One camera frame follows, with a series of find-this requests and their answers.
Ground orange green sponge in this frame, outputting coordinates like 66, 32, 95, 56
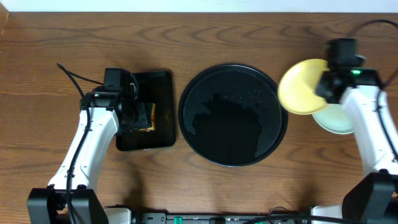
139, 103, 155, 132

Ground mint plate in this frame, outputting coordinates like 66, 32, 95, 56
312, 104, 354, 134

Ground yellow plate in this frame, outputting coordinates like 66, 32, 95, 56
277, 58, 328, 114

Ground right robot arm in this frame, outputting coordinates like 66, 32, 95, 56
311, 56, 397, 223

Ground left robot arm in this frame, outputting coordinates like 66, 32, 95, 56
27, 86, 155, 223

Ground rectangular black tray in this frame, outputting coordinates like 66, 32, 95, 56
116, 70, 175, 151

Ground round black tray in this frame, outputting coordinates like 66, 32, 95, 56
178, 64, 289, 167

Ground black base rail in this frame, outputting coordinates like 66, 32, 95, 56
105, 205, 368, 224

